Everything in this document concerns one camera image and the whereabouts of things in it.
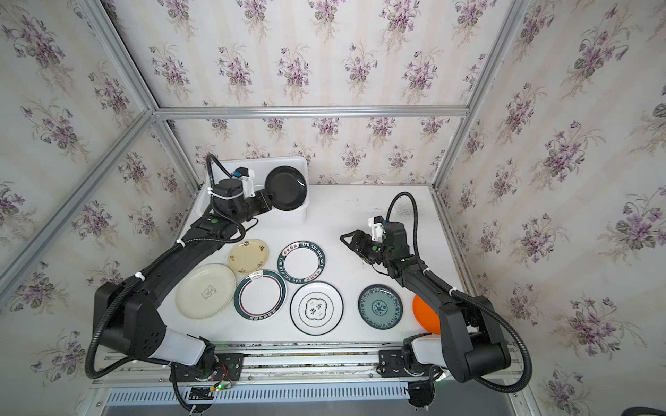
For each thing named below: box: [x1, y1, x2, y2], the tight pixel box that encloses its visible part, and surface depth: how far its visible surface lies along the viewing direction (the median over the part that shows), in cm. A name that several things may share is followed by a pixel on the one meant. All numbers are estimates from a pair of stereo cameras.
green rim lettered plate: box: [276, 240, 327, 285], surface depth 97 cm
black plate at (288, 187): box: [264, 165, 308, 212], surface depth 85 cm
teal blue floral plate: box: [357, 283, 404, 331], surface depth 86 cm
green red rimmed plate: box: [233, 269, 288, 322], surface depth 88 cm
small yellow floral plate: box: [227, 238, 269, 274], surface depth 97 cm
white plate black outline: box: [289, 280, 345, 337], surface depth 86 cm
